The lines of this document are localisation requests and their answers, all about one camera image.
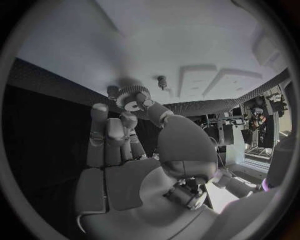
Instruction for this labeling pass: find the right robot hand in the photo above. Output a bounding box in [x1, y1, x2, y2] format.
[73, 93, 220, 240]

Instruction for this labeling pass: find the gear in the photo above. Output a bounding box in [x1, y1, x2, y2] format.
[115, 84, 152, 113]

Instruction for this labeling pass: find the white task board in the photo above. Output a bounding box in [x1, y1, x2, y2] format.
[15, 0, 290, 106]

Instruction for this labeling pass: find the peg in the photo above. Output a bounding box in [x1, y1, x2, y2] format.
[156, 75, 171, 91]
[106, 85, 120, 100]

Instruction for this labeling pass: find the workshop desk with screens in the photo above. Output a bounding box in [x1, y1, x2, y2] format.
[186, 107, 250, 151]

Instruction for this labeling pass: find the workshop equipment rack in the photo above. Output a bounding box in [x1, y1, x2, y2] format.
[243, 84, 290, 151]

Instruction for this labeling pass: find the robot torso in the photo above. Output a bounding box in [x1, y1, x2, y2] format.
[260, 133, 297, 191]

